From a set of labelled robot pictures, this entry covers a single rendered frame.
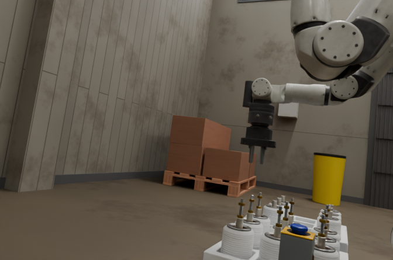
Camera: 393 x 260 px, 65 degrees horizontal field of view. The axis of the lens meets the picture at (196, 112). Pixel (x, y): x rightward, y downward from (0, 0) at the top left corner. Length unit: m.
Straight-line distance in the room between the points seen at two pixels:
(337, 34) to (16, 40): 2.36
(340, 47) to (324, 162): 3.51
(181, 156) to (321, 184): 1.70
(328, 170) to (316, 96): 2.98
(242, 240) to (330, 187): 3.12
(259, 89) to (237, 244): 0.50
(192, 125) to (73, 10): 1.72
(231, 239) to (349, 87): 0.58
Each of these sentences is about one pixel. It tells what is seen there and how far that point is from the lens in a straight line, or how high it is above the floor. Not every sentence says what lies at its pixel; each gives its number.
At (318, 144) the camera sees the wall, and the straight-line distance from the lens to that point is 4.83.
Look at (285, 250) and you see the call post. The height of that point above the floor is 0.27.
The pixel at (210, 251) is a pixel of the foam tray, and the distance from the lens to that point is 1.01.
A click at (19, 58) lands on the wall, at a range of 2.67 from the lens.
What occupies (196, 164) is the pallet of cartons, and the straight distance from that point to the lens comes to 3.53.
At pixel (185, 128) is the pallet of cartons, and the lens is 3.60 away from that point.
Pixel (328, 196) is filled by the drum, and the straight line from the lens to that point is 4.07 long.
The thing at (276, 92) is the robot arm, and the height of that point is 0.72.
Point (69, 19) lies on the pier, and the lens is 2.78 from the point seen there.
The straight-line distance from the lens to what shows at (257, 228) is 1.11.
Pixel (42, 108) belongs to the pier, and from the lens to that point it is 2.58.
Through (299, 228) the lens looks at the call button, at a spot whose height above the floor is 0.33.
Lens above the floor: 0.48
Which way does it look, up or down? 6 degrees up
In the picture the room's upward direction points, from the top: 7 degrees clockwise
